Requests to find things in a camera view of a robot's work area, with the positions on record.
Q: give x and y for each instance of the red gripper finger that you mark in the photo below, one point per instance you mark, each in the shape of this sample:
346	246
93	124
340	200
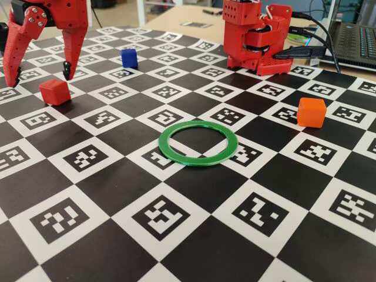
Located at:
17	53
73	47

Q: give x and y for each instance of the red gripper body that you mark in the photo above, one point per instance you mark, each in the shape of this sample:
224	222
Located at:
63	17

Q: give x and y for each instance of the red cube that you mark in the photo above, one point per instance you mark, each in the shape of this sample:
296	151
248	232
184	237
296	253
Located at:
55	91

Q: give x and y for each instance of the blue cube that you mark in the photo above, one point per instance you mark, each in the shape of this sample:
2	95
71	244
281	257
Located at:
129	58

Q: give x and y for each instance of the orange cube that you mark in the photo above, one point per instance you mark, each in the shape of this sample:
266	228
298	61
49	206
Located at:
311	113

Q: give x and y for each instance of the red robot arm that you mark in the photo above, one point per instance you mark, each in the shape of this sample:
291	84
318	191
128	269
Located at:
243	38

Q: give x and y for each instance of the black clamp device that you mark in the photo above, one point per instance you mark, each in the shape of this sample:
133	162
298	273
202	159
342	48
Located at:
3	32

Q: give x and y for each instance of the white table leg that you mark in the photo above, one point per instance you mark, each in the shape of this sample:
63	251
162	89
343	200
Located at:
141	11

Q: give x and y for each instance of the black pen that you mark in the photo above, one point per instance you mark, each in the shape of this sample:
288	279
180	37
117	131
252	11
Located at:
211	11

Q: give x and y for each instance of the black white marker checkerboard mat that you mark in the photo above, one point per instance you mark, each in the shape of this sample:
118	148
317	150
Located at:
191	194

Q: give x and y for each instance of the green round object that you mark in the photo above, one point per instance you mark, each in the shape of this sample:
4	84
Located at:
296	37

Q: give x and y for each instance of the dark laptop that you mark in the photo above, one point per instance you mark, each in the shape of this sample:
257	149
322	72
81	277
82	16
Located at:
352	41

